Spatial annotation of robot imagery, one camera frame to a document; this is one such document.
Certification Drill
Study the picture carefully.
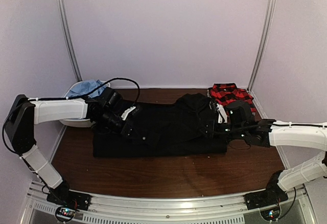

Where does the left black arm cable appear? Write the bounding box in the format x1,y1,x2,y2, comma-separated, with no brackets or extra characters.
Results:
2,77,141,153

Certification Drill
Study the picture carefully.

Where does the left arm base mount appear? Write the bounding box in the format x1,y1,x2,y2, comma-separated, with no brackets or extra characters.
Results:
46,180,91,211

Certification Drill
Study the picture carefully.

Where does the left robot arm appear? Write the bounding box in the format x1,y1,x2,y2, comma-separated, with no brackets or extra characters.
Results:
3,87,137,206

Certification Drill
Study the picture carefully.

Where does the right circuit board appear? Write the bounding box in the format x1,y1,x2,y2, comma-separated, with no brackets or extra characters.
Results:
260,208,281,221

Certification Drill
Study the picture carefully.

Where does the light blue shirt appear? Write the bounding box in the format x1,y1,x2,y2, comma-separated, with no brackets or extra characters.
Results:
64,79,110,98

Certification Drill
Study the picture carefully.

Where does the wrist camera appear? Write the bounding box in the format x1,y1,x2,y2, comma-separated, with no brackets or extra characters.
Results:
210,102,227,124
121,105,138,121

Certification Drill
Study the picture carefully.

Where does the aluminium frame post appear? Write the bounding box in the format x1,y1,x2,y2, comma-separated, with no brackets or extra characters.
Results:
247,0,276,93
57,0,82,82

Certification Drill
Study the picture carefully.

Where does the front aluminium rail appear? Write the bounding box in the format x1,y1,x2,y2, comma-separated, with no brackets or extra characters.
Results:
18,181,318,223

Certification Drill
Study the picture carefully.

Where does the left aluminium frame post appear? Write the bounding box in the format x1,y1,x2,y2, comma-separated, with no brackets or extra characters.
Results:
57,0,82,82

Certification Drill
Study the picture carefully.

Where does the circuit board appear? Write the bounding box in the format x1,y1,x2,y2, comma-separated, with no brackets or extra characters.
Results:
55,206,76,222
260,208,281,221

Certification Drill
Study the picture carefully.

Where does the left circuit board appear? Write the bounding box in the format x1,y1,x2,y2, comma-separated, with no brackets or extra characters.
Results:
55,206,76,222

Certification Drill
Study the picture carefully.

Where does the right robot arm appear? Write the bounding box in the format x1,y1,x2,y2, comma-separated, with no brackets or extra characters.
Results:
201,100,326,205

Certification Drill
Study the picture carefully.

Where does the white plastic basin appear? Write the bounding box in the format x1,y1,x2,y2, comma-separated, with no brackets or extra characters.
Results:
60,80,109,128

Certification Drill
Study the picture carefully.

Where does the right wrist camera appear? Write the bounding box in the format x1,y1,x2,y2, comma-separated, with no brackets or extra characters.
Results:
210,102,227,124

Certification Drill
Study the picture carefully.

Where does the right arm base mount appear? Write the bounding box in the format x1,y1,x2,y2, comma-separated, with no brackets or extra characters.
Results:
244,170,288,210

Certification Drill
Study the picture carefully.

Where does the black long sleeve shirt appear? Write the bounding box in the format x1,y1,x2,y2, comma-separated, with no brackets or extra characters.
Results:
92,94,227,158

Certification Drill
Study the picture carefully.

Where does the right aluminium frame post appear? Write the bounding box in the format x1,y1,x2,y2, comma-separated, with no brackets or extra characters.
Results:
247,0,276,93

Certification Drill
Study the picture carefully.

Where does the red black plaid shirt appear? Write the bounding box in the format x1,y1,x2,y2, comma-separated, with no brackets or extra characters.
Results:
208,83,257,115

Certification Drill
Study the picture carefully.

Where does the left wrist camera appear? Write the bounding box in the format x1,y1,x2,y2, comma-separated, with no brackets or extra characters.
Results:
121,105,138,121

